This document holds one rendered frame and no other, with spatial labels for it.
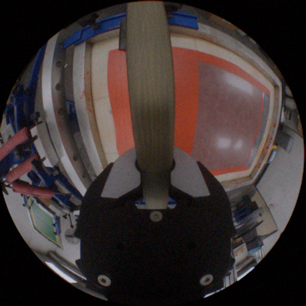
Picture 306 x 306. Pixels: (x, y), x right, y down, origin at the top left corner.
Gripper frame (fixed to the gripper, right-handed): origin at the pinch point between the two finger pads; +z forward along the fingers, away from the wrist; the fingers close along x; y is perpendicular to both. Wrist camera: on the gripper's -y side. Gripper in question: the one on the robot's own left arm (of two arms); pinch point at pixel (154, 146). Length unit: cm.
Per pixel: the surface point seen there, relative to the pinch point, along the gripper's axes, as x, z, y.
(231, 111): 23.3, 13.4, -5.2
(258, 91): 37.8, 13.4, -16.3
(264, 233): 372, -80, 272
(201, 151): 14.5, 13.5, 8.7
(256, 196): 372, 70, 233
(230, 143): 26.1, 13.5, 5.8
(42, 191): -62, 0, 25
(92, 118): -15.9, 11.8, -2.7
